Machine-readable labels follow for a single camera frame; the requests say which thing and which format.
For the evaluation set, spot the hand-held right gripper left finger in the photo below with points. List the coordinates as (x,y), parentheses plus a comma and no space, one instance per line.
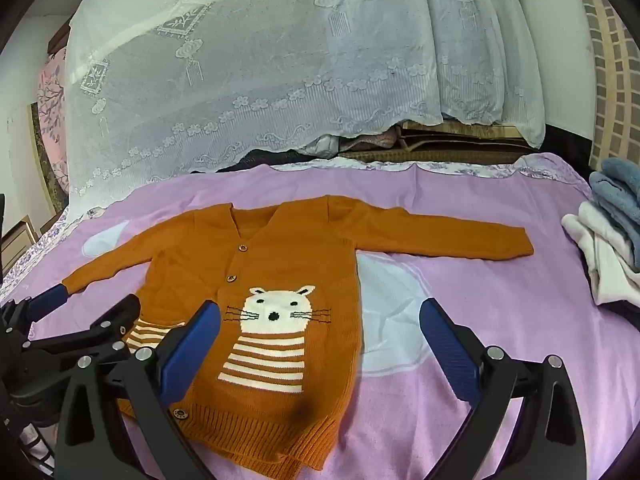
(192,345)

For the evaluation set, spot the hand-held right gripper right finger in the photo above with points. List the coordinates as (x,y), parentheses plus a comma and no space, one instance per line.
(447,350)

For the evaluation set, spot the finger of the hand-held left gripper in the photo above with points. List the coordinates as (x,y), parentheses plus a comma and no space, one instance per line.
(47,302)
(112,322)

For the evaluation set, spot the orange knit cat sweater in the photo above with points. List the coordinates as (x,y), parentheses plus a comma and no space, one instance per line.
(300,240)

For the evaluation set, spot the pink blanket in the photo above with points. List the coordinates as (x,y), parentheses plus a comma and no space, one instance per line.
(475,310)

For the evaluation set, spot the purple floral bedsheet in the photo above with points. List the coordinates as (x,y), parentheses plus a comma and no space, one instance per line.
(30,255)

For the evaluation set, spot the white fleece garment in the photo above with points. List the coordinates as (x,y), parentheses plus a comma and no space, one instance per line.
(600,255)

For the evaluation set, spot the pink floral curtain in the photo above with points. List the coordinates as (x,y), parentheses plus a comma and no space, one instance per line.
(52,110)

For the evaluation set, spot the dark cloth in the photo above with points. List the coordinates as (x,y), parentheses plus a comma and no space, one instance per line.
(250,157)

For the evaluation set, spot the stack of brown folded blankets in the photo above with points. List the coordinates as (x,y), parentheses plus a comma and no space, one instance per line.
(450,147)

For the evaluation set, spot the pink striped folded cloth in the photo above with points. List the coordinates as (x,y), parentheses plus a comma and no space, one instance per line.
(372,141)

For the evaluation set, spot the blue fleece towel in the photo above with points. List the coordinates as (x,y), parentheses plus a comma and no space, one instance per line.
(622,195)

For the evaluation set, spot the white folded pillow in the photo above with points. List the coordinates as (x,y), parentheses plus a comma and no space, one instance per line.
(322,146)

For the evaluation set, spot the white lace cover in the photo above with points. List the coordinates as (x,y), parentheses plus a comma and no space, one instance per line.
(250,60)

